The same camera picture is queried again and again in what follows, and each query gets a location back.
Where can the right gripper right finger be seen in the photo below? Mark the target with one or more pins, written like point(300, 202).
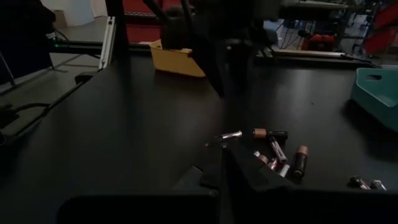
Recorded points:
point(242, 174)

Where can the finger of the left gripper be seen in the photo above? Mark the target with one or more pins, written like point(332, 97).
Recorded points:
point(211, 68)
point(234, 65)

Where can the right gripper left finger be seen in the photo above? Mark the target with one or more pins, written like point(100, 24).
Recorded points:
point(211, 177)

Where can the silver AAA battery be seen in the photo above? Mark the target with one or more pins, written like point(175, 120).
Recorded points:
point(262, 158)
point(377, 185)
point(273, 163)
point(230, 135)
point(283, 170)
point(277, 150)
point(359, 182)

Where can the yellow plastic bin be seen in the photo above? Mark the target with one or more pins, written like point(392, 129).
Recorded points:
point(177, 62)

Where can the copper-top black AA battery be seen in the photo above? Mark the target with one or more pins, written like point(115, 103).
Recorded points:
point(300, 161)
point(269, 133)

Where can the teal plastic bin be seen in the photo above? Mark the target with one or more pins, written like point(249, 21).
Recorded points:
point(376, 93)

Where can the red machine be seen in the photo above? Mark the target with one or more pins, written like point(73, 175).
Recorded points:
point(320, 42)

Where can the black table mat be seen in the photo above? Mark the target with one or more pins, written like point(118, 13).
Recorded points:
point(124, 140)

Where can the black desk crossbar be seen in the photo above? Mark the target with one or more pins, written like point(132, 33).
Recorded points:
point(77, 46)

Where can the red storage bin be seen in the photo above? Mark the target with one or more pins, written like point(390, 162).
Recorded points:
point(382, 28)

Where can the red bin wall rack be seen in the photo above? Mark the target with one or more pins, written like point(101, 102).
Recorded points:
point(140, 31)

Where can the black frame strut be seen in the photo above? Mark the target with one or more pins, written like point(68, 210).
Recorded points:
point(119, 31)

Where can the silver aluminium rail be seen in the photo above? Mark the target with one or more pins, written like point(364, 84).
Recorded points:
point(107, 43)

